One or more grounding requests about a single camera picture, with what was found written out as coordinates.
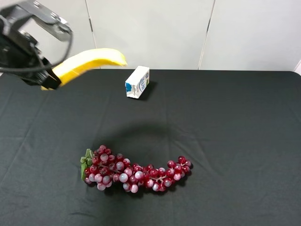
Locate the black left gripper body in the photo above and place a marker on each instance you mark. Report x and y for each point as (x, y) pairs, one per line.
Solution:
(19, 50)

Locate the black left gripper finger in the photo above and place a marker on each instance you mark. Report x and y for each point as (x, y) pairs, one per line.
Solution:
(52, 81)

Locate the yellow banana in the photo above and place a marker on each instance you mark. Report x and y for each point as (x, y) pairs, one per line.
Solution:
(78, 64)

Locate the white blue milk carton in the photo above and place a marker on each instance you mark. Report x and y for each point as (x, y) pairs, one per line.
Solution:
(137, 82)

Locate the red grape bunch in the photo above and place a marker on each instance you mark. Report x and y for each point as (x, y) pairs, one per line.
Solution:
(102, 168)

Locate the black tablecloth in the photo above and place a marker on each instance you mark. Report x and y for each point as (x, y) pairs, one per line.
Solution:
(241, 131)

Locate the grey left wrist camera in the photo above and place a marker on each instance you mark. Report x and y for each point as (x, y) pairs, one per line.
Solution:
(47, 19)

